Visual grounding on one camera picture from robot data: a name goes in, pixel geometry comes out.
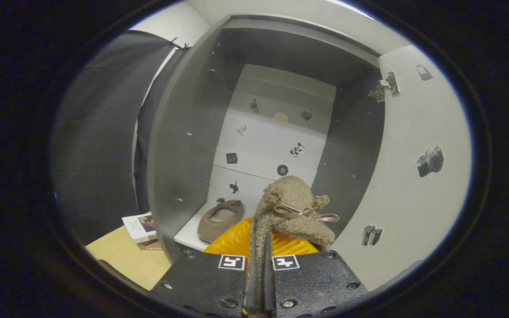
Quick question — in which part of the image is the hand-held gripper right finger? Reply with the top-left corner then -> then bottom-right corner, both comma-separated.
261,230 -> 369,318

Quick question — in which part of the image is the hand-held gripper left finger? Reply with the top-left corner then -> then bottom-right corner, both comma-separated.
151,216 -> 259,318

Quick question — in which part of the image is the brown fuzzy shoe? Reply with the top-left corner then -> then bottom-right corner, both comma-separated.
254,176 -> 340,265
198,198 -> 245,243

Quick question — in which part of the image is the grey shoe cabinet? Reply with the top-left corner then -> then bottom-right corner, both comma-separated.
146,14 -> 385,263

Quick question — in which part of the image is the white shoe cabinet door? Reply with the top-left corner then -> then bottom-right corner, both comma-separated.
330,44 -> 473,292

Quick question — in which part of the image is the metal door hinge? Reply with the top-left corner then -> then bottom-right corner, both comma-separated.
368,72 -> 400,103

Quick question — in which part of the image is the brown book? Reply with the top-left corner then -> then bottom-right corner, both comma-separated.
137,238 -> 162,251

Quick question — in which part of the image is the white book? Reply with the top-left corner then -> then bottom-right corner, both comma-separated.
122,213 -> 158,243

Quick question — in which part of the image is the black backdrop cloth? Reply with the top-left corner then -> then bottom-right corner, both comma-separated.
50,30 -> 189,246

